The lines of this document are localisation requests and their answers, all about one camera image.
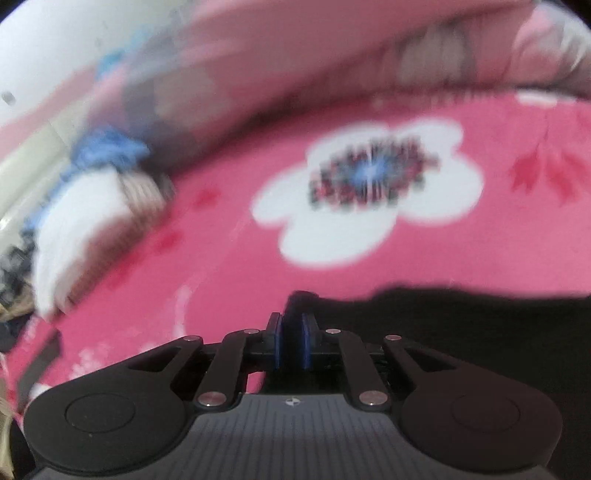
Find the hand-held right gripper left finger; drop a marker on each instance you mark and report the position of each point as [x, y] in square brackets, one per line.
[276, 346]

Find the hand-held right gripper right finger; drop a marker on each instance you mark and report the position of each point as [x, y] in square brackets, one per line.
[308, 346]

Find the black garment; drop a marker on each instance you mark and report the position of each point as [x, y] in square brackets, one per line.
[461, 332]

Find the pile of white clothes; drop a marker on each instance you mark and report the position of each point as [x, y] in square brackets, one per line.
[78, 230]

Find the pink floral fleece blanket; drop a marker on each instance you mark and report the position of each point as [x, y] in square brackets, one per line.
[221, 240]

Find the light blue cloth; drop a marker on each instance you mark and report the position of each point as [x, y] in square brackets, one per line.
[106, 152]

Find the pink floral quilt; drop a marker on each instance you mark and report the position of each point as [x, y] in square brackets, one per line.
[300, 50]

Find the cream padded furniture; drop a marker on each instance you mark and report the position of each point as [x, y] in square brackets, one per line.
[32, 157]

